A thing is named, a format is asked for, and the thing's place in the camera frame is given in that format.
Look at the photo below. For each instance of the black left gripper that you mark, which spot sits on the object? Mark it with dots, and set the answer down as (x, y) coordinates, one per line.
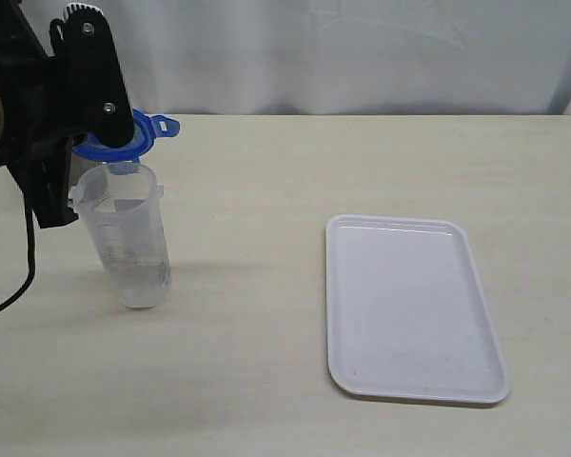
(47, 103)

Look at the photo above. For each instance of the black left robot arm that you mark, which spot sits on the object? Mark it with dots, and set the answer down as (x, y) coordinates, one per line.
(17, 38)

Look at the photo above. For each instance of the clear plastic tall container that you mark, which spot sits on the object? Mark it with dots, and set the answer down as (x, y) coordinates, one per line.
(119, 204)

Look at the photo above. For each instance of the white background curtain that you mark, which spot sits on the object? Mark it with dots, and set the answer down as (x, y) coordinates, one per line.
(341, 57)

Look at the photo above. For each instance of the white plastic tray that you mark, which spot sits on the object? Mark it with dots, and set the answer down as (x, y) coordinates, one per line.
(406, 314)

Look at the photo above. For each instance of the blue container lid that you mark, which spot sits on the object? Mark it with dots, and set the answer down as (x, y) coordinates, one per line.
(126, 159)

